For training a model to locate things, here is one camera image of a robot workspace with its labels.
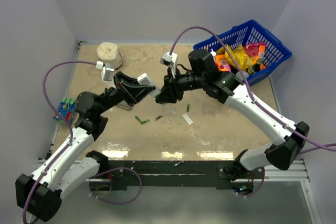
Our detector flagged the white remote control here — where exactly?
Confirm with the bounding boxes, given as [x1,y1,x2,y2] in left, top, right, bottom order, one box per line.
[137,73,160,99]

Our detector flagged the blue plastic basket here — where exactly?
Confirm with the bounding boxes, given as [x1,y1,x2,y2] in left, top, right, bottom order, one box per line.
[193,19,292,87]

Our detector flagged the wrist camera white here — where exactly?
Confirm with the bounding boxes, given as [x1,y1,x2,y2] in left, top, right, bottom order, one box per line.
[160,52,178,78]
[96,61,116,88]

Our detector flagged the battery multipack blue green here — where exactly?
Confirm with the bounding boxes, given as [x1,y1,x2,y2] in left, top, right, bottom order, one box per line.
[53,98,76,126]

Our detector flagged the grey remote control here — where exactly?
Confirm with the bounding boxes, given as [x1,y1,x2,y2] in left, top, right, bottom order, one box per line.
[116,102,132,111]

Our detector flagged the white battery cover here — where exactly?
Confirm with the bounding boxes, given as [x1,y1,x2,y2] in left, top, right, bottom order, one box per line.
[182,114,193,125]

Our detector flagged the dark glass bottle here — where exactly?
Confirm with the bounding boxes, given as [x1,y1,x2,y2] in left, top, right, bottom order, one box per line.
[247,58,263,75]

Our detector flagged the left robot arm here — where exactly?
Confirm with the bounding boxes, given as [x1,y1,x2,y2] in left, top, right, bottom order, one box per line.
[15,72,157,223]

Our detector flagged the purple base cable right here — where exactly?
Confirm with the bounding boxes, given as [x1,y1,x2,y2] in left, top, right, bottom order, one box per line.
[235,166,266,198]

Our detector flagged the yellow snack bag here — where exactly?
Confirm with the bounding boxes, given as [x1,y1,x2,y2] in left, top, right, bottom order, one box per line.
[216,45,254,71]

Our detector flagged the orange box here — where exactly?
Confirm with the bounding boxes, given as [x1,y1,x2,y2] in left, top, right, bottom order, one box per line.
[215,55,231,72]

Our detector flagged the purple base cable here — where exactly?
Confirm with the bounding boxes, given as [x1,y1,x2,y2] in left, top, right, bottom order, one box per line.
[88,167,143,205]
[235,166,266,198]

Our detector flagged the white tissue roll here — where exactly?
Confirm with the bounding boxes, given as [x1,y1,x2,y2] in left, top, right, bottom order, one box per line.
[97,42,122,69]

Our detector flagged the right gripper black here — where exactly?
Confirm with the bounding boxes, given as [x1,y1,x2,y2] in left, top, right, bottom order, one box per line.
[156,67,206,103]

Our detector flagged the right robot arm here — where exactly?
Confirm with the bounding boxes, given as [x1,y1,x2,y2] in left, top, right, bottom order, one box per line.
[155,49,309,178]

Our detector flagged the orange tall carton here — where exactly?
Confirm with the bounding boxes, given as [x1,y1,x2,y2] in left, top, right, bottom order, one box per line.
[258,42,266,62]

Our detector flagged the black base frame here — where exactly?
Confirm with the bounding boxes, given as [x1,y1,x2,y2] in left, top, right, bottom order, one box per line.
[93,160,265,193]

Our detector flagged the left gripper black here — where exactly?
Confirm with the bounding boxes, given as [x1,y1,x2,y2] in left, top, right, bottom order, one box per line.
[97,71,156,115]

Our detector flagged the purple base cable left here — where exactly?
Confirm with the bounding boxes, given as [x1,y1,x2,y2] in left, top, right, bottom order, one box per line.
[88,167,143,205]

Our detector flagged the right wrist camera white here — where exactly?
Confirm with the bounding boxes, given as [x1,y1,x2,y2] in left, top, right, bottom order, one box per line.
[160,52,178,78]

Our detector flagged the red soda can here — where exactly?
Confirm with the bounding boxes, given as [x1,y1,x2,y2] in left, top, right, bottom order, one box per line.
[236,71,249,79]

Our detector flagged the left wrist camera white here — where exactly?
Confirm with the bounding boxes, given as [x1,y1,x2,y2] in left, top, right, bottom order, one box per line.
[96,61,116,88]

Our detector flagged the white bottle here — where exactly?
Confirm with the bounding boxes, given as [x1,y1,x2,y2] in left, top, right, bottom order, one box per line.
[210,49,217,57]

